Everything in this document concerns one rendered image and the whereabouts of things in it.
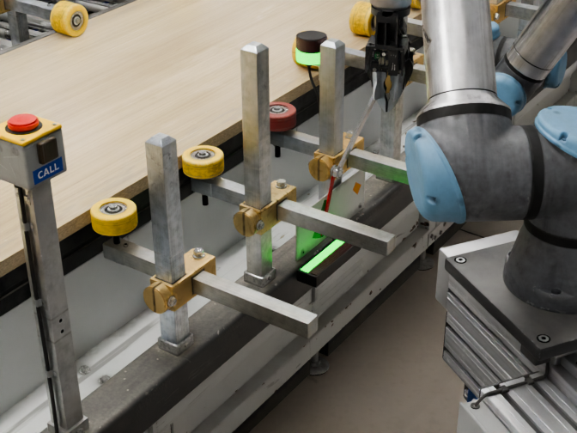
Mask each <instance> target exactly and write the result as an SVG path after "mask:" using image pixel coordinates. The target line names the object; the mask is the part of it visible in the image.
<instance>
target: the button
mask: <svg viewBox="0 0 577 433"><path fill-rule="evenodd" d="M7 125H8V128H9V129H10V130H12V131H17V132H24V131H31V130H33V129H35V128H36V127H37V126H38V125H39V119H38V117H36V116H35V115H33V114H29V113H23V114H17V115H15V116H13V117H11V118H10V119H9V120H8V121H7Z"/></svg>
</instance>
